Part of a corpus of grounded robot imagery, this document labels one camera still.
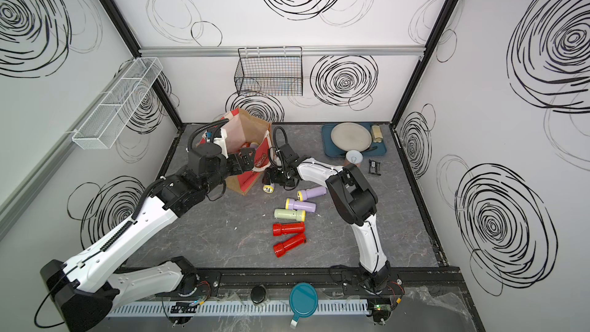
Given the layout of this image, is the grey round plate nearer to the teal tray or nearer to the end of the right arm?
the teal tray

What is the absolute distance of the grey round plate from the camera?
3.73 ft

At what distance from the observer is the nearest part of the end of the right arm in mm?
748

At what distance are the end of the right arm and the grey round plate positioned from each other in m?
0.37
